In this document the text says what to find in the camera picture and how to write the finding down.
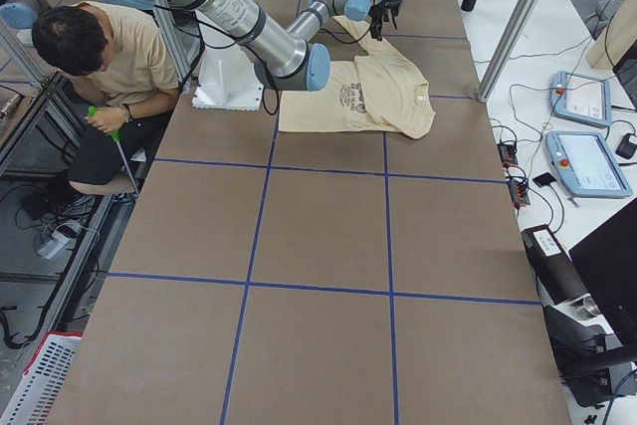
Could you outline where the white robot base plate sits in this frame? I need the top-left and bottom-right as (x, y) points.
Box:
(192, 46), (264, 111)

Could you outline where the lower blue teach pendant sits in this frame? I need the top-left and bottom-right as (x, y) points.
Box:
(544, 131), (633, 198)

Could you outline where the white power strip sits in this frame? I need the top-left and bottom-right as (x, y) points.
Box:
(36, 222), (81, 260)

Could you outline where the beige long-sleeve printed shirt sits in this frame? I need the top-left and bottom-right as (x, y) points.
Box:
(279, 16), (435, 139)

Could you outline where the black power adapter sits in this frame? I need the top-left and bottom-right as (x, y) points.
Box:
(615, 133), (637, 159)

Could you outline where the seated person in beige shirt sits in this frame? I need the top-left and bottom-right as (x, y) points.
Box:
(31, 1), (180, 195)

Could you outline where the upper blue teach pendant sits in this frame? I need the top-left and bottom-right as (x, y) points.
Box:
(549, 71), (612, 127)

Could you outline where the white perforated basket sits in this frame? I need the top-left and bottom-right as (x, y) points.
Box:
(1, 331), (82, 425)

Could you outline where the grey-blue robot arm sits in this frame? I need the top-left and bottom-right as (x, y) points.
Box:
(101, 0), (403, 92)

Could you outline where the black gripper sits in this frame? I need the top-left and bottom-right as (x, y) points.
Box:
(369, 0), (403, 41)

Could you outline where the green-handled screwdriver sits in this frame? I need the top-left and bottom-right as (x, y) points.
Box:
(106, 130), (139, 197)

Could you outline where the grey aluminium frame post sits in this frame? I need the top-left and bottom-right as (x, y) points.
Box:
(476, 0), (537, 103)

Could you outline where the blue teach pendant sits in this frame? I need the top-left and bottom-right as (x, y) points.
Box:
(549, 71), (612, 127)
(544, 131), (633, 198)

